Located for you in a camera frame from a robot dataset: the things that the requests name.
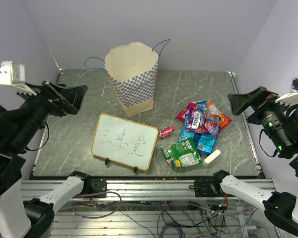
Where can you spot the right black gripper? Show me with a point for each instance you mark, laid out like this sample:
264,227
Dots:
260,96

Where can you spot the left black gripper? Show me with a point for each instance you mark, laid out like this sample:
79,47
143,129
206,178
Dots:
70,97

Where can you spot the colourful small snack packet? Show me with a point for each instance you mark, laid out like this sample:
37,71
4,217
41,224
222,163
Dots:
203,107

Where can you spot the purple snack packet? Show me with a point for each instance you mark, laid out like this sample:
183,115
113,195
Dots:
202,123

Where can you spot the teal snack packet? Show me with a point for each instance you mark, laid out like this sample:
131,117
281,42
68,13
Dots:
204,143

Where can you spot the pink snack packet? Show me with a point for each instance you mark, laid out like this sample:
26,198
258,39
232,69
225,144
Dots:
185,112

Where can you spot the blue checkered paper bag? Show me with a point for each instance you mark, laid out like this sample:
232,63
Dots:
132,70

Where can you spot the green snack packet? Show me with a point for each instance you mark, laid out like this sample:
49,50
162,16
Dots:
182,154

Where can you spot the small red candy packet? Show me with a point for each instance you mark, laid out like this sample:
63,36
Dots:
166,132

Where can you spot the orange snack packet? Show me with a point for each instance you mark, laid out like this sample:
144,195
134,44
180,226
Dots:
224,120

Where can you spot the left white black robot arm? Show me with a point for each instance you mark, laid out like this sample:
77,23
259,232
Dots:
32,218

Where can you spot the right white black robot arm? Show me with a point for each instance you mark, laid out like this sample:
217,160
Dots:
280,207

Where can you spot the white whiteboard eraser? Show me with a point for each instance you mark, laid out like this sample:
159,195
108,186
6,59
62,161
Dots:
211,157

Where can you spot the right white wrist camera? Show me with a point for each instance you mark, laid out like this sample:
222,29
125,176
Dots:
295,91

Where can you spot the small whiteboard with yellow frame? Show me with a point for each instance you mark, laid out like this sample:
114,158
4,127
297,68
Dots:
124,141

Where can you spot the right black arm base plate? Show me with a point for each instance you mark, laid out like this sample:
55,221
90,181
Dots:
205,187

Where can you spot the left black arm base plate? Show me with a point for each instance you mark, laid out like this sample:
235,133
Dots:
99,186

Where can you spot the aluminium extrusion rail frame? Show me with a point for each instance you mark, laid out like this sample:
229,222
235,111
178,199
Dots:
130,190

